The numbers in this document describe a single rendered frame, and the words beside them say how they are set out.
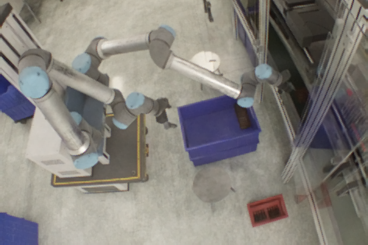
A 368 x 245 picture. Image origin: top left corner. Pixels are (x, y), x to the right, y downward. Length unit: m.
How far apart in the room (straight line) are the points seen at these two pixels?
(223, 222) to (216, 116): 0.92
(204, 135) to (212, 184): 0.45
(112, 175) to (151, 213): 0.49
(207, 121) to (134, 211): 1.04
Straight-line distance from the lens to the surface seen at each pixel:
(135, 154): 2.24
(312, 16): 1.96
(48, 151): 1.99
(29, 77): 1.02
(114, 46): 1.77
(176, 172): 2.42
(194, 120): 2.35
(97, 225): 2.58
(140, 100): 1.31
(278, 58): 2.16
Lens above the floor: 2.25
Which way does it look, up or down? 56 degrees down
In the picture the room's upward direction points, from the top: 23 degrees counter-clockwise
